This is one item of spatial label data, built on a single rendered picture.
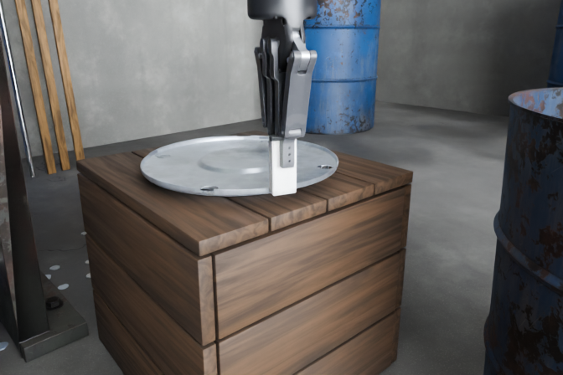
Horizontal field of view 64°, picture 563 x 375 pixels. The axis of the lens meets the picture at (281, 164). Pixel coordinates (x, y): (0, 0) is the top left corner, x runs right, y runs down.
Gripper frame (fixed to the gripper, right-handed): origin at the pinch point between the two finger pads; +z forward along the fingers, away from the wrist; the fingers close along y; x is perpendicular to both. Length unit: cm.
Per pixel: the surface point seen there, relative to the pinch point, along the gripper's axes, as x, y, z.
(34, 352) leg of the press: -35, -30, 39
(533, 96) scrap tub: 35.5, 2.9, -6.6
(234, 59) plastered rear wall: 57, -228, 2
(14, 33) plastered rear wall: -52, -182, -15
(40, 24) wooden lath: -39, -160, -18
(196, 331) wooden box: -12.1, 4.5, 16.7
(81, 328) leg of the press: -27, -34, 38
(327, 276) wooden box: 6.6, -0.5, 16.6
